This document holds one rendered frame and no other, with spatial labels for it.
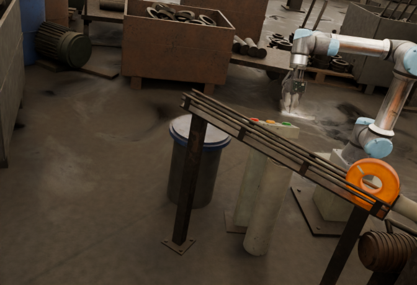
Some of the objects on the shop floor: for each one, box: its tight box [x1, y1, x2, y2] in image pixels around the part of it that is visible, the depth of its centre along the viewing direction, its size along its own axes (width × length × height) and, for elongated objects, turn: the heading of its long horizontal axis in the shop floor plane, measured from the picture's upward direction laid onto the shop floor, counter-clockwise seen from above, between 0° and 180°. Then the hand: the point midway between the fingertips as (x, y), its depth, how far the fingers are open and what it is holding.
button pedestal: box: [224, 119, 300, 234], centre depth 181 cm, size 16×24×62 cm, turn 76°
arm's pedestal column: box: [290, 184, 379, 238], centre depth 210 cm, size 40×40×26 cm
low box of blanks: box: [120, 0, 236, 96], centre depth 345 cm, size 93×73×66 cm
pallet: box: [266, 32, 364, 91], centre depth 445 cm, size 120×81×44 cm
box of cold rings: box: [180, 0, 270, 45], centre depth 494 cm, size 103×83×75 cm
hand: (288, 110), depth 167 cm, fingers closed
